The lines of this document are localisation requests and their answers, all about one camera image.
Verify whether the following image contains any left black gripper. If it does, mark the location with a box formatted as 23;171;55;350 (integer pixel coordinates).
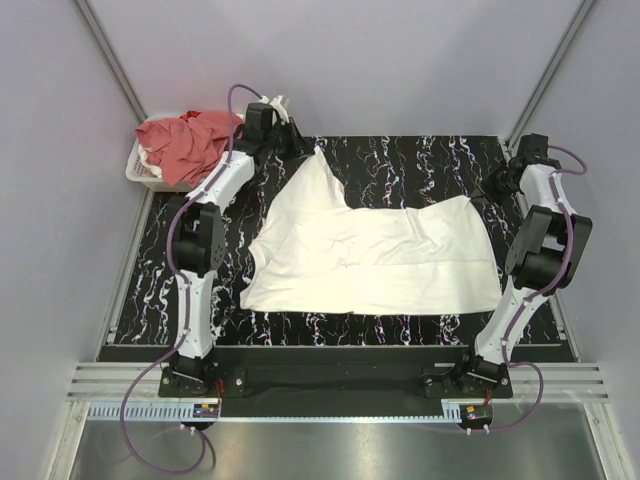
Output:
264;118;315;163

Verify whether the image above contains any white t-shirt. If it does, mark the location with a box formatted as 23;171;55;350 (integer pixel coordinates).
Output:
240;150;502;315

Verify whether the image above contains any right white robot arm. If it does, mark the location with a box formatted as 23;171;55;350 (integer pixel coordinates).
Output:
453;134;593;397

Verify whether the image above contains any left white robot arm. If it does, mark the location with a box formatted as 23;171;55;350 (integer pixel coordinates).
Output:
166;95;313;396

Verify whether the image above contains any pink crumpled t-shirt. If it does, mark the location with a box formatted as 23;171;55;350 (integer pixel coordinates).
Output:
135;110;246;186

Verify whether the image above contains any white garment in basket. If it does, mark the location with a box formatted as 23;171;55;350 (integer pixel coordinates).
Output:
137;144;162;178

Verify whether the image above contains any white plastic laundry basket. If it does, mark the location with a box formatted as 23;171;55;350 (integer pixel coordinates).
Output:
124;112;246;193

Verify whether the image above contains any right aluminium frame post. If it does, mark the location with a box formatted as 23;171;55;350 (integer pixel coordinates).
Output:
504;0;599;147

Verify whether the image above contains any aluminium frame post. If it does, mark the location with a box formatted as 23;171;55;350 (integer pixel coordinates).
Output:
72;0;147;123
504;0;599;147

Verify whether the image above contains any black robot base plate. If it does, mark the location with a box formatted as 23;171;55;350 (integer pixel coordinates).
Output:
159;346;513;399

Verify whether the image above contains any left aluminium frame post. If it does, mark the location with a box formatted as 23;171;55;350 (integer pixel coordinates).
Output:
72;0;147;123

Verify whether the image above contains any grey slotted cable duct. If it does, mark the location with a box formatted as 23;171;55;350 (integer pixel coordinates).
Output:
89;401;461;423

